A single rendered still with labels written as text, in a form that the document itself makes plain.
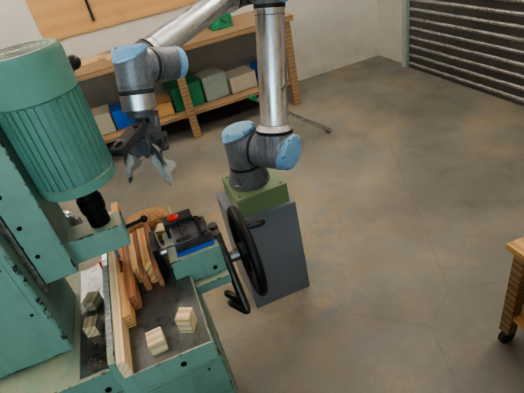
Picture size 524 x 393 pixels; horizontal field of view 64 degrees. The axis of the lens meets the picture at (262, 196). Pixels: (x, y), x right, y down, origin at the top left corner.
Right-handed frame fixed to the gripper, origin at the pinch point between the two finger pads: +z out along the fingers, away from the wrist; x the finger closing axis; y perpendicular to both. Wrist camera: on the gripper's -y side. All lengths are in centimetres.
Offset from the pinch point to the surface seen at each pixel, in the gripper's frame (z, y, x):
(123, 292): 20.7, -20.8, -4.8
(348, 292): 86, 96, -28
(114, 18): -77, 228, 215
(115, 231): 7.2, -15.7, -0.7
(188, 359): 29.9, -27.0, -26.9
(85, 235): 6.7, -20.4, 4.3
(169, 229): 10.2, -5.3, -9.1
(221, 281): 24.9, -3.2, -21.9
